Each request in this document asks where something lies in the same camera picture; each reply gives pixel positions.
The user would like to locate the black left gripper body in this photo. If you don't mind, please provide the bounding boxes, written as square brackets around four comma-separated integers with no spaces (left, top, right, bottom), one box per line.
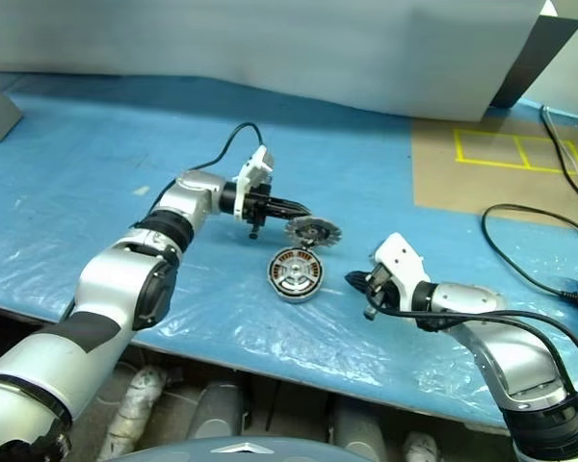
[243,182,283,241]

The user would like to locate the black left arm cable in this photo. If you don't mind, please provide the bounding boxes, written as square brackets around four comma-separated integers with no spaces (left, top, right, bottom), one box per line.
[188,122,267,173]

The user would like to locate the thin white cable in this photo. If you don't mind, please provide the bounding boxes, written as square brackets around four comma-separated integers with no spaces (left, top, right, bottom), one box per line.
[543,108,578,193]

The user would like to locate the round copper-wound motor stator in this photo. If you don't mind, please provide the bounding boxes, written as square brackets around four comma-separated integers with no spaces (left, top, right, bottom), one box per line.
[267,244,328,303]

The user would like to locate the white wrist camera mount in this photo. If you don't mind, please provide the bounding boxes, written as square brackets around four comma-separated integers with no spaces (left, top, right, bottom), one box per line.
[230,146,276,223]
[369,232,433,309]

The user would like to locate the brown cardboard sheet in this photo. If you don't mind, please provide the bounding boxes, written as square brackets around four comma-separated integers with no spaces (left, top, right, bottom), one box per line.
[410,103,578,227]

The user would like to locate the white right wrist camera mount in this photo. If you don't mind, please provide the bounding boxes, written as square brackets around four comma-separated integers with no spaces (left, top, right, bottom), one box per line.
[369,232,433,309]

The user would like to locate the long black cable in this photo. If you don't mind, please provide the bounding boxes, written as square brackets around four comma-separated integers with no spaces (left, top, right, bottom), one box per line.
[540,104,578,216]

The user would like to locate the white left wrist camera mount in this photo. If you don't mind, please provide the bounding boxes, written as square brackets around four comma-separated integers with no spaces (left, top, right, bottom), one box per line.
[230,146,276,223]

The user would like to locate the grey rounded robot leg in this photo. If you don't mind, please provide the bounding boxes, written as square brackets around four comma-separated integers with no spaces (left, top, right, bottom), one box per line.
[329,398,391,462]
[187,382,247,442]

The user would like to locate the large white backdrop board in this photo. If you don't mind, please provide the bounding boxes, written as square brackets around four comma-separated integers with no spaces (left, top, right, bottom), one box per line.
[0,0,545,121]

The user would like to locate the grey-blue robot torso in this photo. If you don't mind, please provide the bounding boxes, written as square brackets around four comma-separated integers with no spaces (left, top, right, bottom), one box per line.
[103,435,391,462]

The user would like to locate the blue plastic table sheet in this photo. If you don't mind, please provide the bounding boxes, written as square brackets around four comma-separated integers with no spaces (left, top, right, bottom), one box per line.
[0,71,578,427]

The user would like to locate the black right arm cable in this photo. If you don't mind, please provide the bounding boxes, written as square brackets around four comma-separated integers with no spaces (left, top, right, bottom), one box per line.
[363,307,578,420]

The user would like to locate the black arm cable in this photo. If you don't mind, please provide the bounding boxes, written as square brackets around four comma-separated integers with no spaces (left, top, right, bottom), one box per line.
[188,122,267,173]
[363,307,578,420]

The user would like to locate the black looped power cable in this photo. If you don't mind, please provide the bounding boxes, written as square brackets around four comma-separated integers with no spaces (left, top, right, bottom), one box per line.
[481,204,578,299]

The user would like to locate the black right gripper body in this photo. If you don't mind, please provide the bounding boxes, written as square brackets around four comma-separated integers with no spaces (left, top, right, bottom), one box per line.
[364,265,399,321]

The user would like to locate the dark grey panel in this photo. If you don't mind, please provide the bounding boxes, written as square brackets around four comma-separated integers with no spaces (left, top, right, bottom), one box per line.
[490,13,578,108]

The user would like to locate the white robot foot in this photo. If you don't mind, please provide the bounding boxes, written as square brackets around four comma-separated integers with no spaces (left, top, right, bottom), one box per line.
[402,430,439,462]
[108,365,168,458]

